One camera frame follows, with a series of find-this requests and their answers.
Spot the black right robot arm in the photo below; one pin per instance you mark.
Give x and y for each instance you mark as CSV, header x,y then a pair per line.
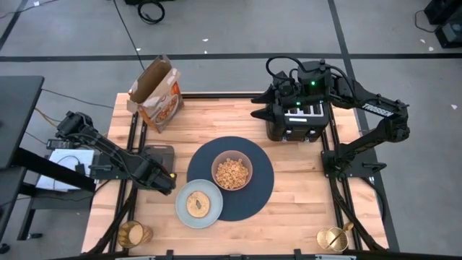
x,y
379,110

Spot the round dark blue woven placemat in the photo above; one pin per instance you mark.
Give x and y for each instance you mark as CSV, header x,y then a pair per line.
x,y
252,202

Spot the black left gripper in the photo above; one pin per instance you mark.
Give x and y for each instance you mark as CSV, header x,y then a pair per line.
x,y
153,175

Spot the pumpkin cereal box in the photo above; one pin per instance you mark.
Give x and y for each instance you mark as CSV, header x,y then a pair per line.
x,y
159,104

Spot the white papers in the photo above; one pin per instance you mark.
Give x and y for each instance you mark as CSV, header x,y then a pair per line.
x,y
54,173

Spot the pale grey plate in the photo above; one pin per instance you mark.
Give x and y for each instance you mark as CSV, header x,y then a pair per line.
x,y
184,209

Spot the black desk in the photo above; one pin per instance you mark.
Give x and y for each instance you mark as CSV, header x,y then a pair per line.
x,y
18,115

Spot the gold spoon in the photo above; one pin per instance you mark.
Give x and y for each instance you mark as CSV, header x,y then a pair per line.
x,y
341,234

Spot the bagel half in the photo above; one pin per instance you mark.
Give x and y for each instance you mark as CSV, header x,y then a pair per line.
x,y
198,204

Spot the black equipment case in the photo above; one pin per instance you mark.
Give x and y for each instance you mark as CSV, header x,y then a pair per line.
x,y
449,25

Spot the black four-slot toaster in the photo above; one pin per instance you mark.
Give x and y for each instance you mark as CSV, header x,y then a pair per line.
x,y
299,126

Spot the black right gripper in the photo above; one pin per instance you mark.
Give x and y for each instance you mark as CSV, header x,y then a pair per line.
x,y
285,95

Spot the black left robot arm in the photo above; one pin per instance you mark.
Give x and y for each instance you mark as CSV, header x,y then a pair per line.
x,y
101,144

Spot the small black adapter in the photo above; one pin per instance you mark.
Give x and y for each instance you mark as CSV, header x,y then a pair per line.
x,y
80,169

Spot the black power adapter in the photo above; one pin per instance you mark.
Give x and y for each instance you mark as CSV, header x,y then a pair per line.
x,y
54,144

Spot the pink bowl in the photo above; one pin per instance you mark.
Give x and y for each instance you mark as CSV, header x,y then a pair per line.
x,y
216,162

